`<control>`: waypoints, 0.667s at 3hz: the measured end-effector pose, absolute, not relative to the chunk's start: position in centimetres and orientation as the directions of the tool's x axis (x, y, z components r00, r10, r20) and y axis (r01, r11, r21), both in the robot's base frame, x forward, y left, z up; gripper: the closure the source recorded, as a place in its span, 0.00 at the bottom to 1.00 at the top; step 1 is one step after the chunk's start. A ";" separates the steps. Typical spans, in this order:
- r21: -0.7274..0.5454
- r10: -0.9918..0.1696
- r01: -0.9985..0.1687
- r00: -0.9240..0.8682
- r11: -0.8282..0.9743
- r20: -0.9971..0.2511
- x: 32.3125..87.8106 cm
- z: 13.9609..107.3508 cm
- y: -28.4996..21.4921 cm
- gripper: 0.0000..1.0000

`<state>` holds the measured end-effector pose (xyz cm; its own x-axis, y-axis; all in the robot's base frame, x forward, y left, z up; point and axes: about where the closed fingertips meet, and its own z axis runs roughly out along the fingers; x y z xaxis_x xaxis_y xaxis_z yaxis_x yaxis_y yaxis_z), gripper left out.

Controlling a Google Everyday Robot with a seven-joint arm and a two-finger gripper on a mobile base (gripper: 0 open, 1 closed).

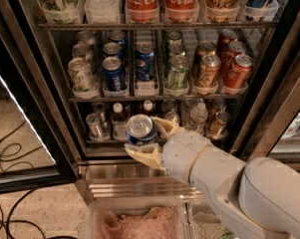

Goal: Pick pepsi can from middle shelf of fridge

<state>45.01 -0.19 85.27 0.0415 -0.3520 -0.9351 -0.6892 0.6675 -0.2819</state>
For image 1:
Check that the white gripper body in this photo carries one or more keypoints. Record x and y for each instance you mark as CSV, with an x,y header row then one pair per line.
x,y
180,152

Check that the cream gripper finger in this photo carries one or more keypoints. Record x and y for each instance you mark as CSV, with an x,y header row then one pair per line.
x,y
167,128
148,154

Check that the blue pepsi can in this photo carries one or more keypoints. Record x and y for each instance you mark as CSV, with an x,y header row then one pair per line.
x,y
114,74
140,130

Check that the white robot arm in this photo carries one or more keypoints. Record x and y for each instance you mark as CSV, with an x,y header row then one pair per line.
x,y
258,199

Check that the green can bottom middle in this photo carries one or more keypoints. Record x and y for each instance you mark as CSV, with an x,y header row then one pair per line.
x,y
172,116

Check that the brown can bottom right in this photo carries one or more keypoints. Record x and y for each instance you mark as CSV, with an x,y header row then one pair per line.
x,y
219,123

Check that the silver can bottom left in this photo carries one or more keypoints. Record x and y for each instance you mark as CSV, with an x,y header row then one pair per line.
x,y
97,130

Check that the blue pepsi can left front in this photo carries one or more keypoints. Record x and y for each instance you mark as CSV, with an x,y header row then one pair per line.
x,y
114,74

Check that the orange gold can front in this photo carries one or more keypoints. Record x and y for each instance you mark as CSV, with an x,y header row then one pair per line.
x,y
207,70

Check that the blue pepsi can second row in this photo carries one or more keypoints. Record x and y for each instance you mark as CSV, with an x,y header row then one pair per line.
x,y
145,61

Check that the white green can front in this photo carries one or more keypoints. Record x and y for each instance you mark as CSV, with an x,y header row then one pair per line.
x,y
81,75

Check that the red can front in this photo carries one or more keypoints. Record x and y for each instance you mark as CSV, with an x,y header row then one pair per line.
x,y
239,72

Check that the glass fridge door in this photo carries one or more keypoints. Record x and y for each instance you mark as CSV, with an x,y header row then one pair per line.
x,y
32,155

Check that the gold bottle top shelf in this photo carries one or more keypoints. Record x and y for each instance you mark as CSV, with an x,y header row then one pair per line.
x,y
221,10

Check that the juice bottle white cap right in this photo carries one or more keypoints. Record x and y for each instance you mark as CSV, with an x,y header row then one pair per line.
x,y
148,108

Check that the juice bottle white cap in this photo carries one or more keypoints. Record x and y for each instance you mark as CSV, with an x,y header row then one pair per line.
x,y
119,119
148,108

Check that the clear water bottle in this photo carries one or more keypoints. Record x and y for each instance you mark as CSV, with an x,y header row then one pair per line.
x,y
197,118
102,11

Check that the juice bottle white cap left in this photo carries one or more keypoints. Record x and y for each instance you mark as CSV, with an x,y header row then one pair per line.
x,y
119,119

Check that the clear bin with bubble wrap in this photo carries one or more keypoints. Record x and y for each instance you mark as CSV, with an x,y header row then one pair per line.
x,y
204,224

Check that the clear bin with pink wrap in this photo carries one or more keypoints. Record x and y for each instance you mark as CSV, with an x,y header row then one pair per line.
x,y
155,217

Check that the red coca-cola bottle right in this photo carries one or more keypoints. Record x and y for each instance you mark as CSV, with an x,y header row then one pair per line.
x,y
177,10

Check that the red coca-cola bottle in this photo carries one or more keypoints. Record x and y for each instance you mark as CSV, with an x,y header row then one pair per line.
x,y
177,10
142,11

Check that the red coca-cola bottle left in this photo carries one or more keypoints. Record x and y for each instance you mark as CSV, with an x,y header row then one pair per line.
x,y
142,11

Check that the clear water bottle top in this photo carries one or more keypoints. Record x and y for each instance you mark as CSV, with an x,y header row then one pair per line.
x,y
102,11

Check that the green white bottle top left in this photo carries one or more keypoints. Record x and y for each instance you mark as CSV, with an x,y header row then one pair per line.
x,y
62,11

